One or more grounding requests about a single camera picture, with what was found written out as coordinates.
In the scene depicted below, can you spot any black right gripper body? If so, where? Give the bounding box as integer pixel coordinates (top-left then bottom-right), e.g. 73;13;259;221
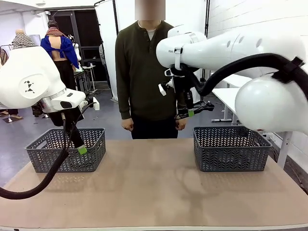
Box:
173;69;193;102

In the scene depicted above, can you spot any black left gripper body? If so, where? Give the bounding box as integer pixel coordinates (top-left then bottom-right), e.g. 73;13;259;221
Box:
48;107;84;135

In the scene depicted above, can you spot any person's left forearm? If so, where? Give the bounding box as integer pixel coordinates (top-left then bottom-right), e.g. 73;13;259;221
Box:
177;96;188;120

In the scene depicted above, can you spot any person's right forearm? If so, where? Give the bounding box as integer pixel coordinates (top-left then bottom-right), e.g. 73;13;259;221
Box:
116;79;132;120

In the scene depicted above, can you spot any person's left hand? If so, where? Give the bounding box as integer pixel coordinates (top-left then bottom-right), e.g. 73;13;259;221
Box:
175;118;187;131

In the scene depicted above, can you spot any person's right hand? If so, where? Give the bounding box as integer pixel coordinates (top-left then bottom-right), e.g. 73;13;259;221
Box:
121;119;134;131

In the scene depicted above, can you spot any grey plastic lattice basket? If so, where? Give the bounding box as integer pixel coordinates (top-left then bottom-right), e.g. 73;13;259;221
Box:
25;128;106;173
193;126;272;172

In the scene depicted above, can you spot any person in green sweater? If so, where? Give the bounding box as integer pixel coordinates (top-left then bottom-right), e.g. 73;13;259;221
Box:
115;20;193;140

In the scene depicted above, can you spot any white background work desk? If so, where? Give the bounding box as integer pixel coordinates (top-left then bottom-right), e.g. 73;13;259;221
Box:
74;64;97;94

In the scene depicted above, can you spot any mannequin with blue garment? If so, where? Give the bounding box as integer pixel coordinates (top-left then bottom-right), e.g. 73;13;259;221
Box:
40;20;80;91

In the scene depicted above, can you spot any black backdrop stand pole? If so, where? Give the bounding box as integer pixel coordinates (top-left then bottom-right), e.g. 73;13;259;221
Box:
200;0;211;84
112;0;120;39

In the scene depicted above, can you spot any white photo backdrop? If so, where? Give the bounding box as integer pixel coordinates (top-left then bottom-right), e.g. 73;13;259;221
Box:
95;0;209;102

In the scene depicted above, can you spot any black framed glass door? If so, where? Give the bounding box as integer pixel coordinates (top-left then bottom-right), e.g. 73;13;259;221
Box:
45;9;110;82

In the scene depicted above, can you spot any mannequin in dark robe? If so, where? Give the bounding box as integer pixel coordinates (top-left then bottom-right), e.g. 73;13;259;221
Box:
0;47;24;121

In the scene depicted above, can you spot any mannequin with houndstooth scarf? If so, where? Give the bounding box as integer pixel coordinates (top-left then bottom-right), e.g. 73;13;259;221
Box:
11;28;36;49

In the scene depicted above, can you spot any white metal stand leg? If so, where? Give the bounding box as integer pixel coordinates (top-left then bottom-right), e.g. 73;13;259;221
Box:
277;131;293;169

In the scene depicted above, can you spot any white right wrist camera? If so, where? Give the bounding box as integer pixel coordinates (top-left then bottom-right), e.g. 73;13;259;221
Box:
158;81;174;96

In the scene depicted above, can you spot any black left arm cable sleeve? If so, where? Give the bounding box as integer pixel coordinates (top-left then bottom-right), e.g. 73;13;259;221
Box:
0;103;96;200

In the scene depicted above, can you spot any black arm cable sleeve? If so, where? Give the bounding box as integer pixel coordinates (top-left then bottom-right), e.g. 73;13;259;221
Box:
165;53;308;102
0;103;96;200

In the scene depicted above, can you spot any black right arm cable sleeve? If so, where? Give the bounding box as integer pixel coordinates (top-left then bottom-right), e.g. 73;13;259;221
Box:
165;53;308;102

